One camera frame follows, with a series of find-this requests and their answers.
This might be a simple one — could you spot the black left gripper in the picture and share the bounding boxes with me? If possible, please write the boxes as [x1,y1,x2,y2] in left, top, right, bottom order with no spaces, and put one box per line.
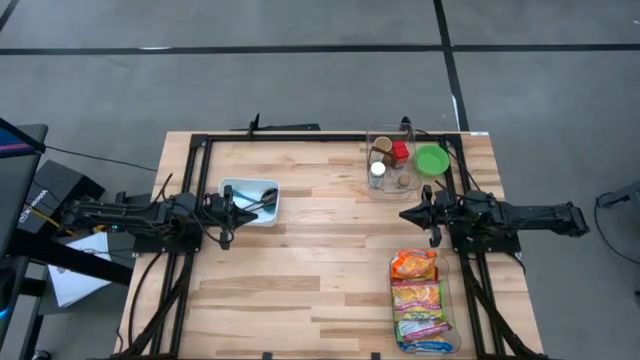
[202,184,260,251]

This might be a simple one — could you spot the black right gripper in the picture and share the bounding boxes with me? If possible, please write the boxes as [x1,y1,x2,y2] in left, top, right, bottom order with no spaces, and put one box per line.
[398,184,464,249]

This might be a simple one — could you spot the teal plastic spoon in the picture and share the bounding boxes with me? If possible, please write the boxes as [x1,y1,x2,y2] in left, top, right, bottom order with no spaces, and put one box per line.
[232,188,264,207]

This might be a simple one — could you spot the grey metal utensil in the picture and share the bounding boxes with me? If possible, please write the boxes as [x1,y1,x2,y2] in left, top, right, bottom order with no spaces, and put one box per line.
[247,197,277,213]

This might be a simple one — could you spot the metal spoon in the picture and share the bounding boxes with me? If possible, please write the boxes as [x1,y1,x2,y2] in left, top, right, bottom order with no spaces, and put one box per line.
[244,187,279,211]

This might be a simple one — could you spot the red maruchan ramen packet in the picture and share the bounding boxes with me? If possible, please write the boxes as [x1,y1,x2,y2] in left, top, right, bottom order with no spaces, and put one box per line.
[389,248,439,282]

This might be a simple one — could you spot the white-lid glass jar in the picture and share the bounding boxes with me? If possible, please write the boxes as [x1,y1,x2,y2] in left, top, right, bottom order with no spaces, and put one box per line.
[369,161,387,190]

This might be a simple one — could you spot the patterned red-lid spice tin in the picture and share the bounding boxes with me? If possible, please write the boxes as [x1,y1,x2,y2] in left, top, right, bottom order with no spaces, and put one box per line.
[390,140,411,169]

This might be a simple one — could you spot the brown-lid mustard jar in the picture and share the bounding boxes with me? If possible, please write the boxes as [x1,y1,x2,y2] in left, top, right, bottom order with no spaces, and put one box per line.
[372,135,395,161]

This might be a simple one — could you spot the pink green ramen packet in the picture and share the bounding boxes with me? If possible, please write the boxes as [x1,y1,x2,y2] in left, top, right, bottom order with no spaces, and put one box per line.
[391,279,445,322]

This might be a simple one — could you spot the silver red snack packet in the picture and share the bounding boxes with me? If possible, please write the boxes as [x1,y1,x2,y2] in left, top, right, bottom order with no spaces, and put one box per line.
[396,319,454,344]

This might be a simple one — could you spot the blue white food packet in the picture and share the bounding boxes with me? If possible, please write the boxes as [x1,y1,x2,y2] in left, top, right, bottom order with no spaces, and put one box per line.
[399,337,456,355]

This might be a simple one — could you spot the white plastic bin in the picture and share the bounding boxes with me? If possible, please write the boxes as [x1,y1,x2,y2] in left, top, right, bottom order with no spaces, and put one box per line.
[218,177,282,228]

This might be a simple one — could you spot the green plastic bowl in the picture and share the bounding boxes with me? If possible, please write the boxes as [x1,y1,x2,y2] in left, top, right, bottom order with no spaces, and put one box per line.
[415,143,451,177]

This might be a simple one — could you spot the large clear plastic bin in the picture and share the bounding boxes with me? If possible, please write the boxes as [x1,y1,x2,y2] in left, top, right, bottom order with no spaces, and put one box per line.
[388,248,463,356]

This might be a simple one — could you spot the black support beam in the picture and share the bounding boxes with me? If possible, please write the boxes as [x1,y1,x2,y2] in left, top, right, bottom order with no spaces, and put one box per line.
[7,229,135,287]

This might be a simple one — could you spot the white paper sheets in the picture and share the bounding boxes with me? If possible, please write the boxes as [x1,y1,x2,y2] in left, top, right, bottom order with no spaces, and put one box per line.
[47,231,114,309]

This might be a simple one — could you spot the black computer case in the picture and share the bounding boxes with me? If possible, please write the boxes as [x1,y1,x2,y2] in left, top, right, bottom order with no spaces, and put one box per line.
[17,159,106,236]

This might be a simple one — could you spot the black monitor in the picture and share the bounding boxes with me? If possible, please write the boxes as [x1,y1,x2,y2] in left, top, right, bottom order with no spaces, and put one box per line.
[0,117,50,311]

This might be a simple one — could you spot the black aluminium table frame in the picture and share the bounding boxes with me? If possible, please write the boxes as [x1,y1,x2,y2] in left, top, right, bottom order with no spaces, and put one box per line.
[114,113,551,360]

